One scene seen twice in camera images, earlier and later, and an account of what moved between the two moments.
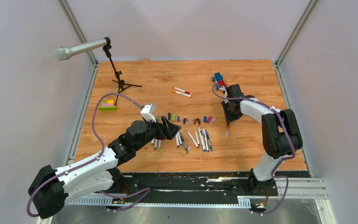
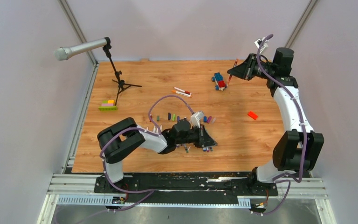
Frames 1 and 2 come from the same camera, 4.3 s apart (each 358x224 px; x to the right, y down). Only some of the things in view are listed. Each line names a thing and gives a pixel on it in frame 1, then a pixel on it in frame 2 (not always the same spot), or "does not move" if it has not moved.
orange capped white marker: [181, 93] does not move
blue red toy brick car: [219, 79] does not move
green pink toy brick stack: [107, 105] does not move
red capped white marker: [227, 130] to [230, 76]
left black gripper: [170, 130] to [206, 140]
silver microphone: [62, 53] does not move
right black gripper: [228, 117] to [244, 70]
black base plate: [193, 185] does not move
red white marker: [183, 90] does not move
